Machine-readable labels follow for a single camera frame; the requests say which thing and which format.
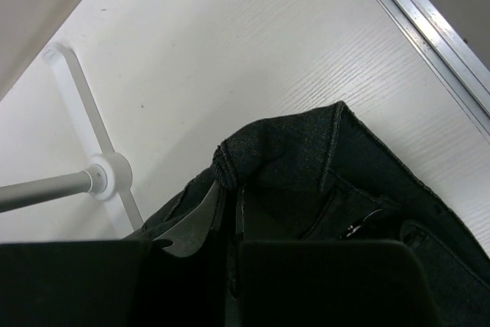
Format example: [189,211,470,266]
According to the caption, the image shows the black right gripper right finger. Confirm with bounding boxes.
[238,240,436,326]

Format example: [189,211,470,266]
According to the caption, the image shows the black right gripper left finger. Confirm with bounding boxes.
[1,240,168,326]

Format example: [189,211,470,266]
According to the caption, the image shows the black trousers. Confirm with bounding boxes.
[135,101,489,326]

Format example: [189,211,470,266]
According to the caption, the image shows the grey right rack pole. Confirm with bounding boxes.
[0,172,92,213]

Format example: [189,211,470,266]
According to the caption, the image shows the white rack base foot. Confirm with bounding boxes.
[42,43,143,238]

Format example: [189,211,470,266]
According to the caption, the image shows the aluminium table edge rail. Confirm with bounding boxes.
[377,0,489,137]

